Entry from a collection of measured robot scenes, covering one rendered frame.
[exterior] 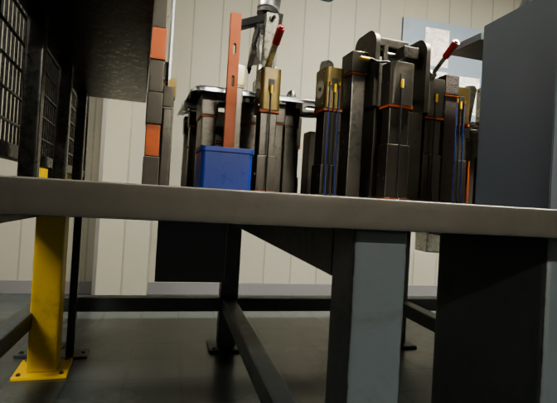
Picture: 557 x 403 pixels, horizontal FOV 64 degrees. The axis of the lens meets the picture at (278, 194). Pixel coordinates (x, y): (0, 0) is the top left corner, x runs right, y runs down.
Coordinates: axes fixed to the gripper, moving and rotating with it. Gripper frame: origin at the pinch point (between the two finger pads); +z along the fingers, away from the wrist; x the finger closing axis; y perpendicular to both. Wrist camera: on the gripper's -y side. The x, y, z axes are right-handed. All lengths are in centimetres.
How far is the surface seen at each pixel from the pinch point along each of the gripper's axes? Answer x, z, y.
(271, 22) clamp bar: -22.1, -6.8, -1.1
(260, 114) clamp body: -23.8, 19.5, -0.3
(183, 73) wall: 171, -40, -13
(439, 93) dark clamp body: -29, 3, 52
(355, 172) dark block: -30, 31, 28
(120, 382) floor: 27, 115, -23
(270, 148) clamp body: -24.0, 28.2, 4.0
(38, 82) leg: -54, 30, -48
